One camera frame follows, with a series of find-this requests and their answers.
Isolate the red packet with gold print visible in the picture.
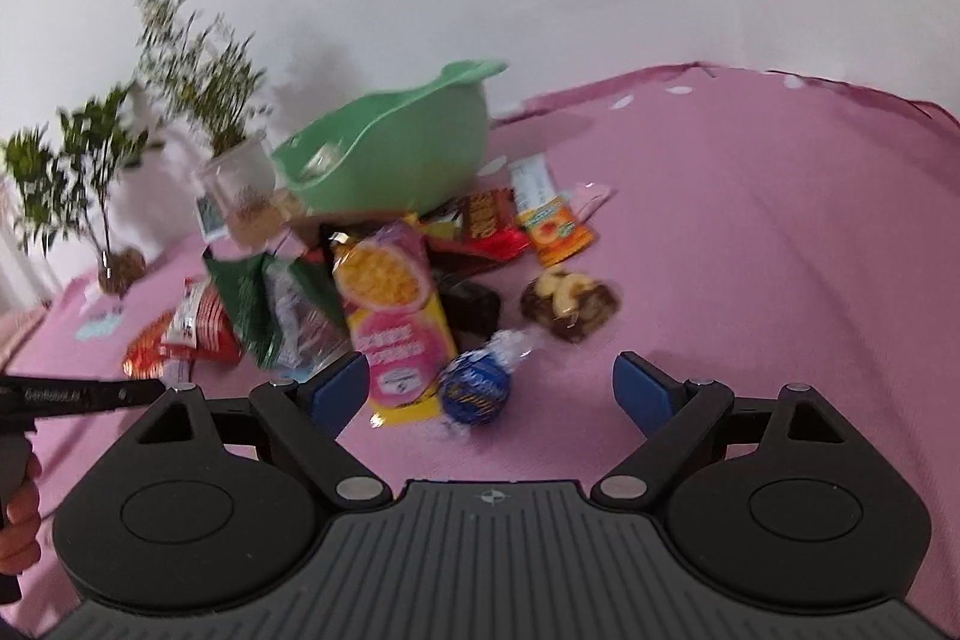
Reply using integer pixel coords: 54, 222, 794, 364
420, 188, 533, 275

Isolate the clear candy wrapper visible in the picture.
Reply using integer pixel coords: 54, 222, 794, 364
298, 141, 347, 180

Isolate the pink tablecloth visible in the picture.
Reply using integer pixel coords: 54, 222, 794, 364
0, 61, 960, 640

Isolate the small white blue card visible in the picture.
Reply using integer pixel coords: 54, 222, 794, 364
196, 194, 226, 236

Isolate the blue foil chocolate ball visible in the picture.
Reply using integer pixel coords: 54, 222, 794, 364
437, 331, 527, 440

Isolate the green snack packet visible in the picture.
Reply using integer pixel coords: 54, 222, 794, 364
205, 248, 355, 380

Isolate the red white snack packet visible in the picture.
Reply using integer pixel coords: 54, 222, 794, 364
169, 278, 242, 360

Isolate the plant in white pot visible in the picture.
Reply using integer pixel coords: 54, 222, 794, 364
131, 0, 305, 251

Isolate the brown cookie packet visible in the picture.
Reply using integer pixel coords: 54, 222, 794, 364
520, 263, 623, 342

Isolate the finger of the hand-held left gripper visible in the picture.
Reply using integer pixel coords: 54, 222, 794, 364
97, 377, 168, 416

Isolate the orange red snack packet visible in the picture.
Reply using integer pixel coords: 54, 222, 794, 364
124, 317, 197, 380

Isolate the pink yellow snack packet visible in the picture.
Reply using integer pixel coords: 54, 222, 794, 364
330, 218, 460, 432

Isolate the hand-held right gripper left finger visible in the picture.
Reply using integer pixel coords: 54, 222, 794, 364
133, 351, 392, 510

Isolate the white light blue wrapper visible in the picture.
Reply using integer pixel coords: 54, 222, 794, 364
510, 156, 563, 208

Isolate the green plastic bowl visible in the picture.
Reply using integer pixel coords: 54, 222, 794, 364
271, 59, 509, 217

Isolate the plant in glass vase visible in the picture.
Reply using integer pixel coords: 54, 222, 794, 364
4, 85, 162, 298

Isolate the small pink packet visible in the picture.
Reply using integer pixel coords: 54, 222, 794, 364
568, 182, 616, 223

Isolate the person's left hand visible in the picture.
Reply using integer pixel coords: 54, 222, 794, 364
0, 479, 44, 579

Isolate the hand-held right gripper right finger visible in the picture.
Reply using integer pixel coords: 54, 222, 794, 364
591, 351, 850, 507

